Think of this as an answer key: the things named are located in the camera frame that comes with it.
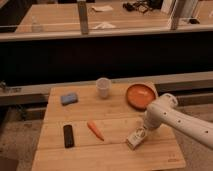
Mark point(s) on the white paper sheet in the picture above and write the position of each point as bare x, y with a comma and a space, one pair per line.
102, 8

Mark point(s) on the grey metal post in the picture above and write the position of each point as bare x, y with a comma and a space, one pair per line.
176, 13
82, 10

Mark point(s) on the orange ceramic bowl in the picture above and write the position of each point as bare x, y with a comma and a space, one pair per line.
139, 96

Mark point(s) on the grey right metal post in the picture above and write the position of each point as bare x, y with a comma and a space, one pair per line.
176, 13

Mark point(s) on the black remote control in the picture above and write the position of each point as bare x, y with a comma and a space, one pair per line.
68, 136

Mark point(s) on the white crumpled cloth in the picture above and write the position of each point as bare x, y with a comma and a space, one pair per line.
104, 25

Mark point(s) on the white milk bottle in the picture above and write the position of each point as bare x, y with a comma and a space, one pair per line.
136, 137

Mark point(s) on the translucent plastic cup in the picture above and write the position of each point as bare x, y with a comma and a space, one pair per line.
103, 85

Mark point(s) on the blue sponge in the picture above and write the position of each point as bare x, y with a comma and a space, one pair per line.
69, 98

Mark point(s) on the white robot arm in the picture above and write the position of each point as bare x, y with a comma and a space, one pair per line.
163, 111

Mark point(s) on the orange carrot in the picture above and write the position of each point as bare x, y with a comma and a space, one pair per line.
92, 126

